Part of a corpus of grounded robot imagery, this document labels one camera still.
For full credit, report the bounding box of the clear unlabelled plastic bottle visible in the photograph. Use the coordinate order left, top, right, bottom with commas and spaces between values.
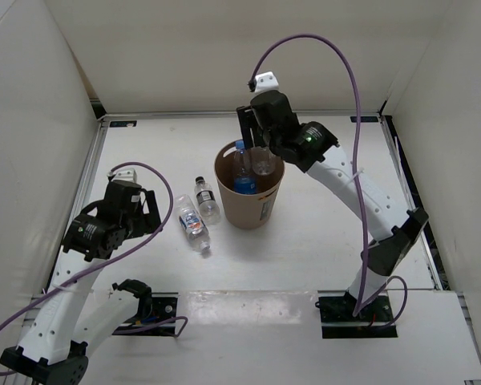
251, 146, 276, 176

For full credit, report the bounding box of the orange blue label bottle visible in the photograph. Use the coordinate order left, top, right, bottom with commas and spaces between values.
175, 194, 211, 254

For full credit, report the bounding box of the blue label water bottle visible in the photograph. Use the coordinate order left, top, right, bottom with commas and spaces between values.
232, 140, 257, 195

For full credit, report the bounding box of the black label plastic bottle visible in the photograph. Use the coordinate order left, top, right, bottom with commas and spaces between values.
194, 176, 220, 225

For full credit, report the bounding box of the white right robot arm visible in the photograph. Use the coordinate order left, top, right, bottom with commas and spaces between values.
236, 90, 429, 321

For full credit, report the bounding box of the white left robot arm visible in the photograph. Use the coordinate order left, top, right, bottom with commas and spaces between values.
0, 180, 161, 384

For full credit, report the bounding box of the brown cylindrical waste bin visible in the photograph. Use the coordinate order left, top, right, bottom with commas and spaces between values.
214, 142, 285, 229

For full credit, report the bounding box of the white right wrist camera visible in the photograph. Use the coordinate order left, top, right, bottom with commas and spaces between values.
248, 71, 279, 94

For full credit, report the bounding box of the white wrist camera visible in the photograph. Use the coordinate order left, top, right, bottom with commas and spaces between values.
107, 168, 137, 183
248, 71, 279, 94

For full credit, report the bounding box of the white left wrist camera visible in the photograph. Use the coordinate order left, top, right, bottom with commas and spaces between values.
107, 168, 137, 183

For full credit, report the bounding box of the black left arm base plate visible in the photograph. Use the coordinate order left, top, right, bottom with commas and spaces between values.
114, 293, 178, 337

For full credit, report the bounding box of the aluminium left table rail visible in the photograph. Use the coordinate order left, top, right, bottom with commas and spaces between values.
43, 115, 109, 290

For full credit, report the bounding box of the aluminium table rail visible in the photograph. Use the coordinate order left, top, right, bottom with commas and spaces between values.
379, 114, 481, 384
43, 115, 109, 290

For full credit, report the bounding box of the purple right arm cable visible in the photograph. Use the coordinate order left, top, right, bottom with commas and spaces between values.
248, 34, 410, 330

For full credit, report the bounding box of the aluminium right table rail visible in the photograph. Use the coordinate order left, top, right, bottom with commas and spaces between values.
379, 114, 481, 384

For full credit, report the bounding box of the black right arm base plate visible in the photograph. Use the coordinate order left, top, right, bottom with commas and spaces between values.
315, 294, 398, 339

